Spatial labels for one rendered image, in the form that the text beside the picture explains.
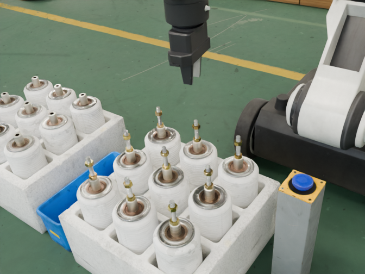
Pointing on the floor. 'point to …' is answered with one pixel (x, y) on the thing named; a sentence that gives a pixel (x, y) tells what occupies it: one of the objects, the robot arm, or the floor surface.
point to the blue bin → (63, 201)
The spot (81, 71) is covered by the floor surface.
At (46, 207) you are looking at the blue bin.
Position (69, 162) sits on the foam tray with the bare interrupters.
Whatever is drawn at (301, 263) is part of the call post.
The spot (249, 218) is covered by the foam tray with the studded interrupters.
